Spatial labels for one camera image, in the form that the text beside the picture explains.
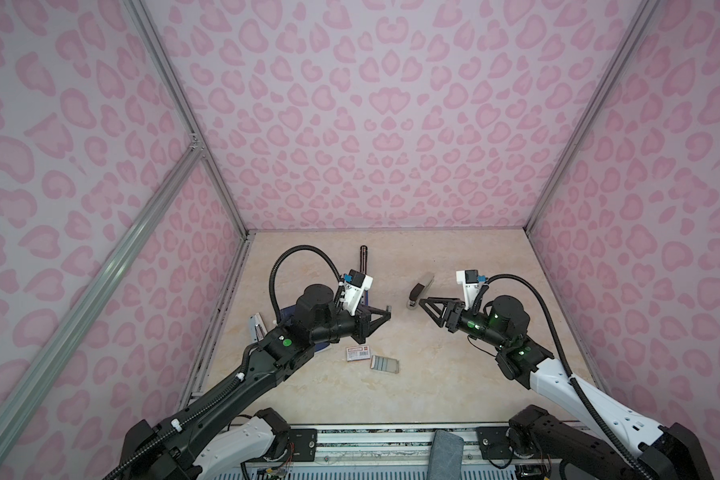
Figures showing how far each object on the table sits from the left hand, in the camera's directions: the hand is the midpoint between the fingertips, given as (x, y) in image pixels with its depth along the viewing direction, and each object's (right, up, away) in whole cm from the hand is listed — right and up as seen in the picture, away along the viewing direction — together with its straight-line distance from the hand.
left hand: (392, 313), depth 66 cm
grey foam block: (+13, -34, +3) cm, 36 cm away
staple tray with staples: (0, -18, +20) cm, 27 cm away
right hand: (+8, +2, +4) cm, 9 cm away
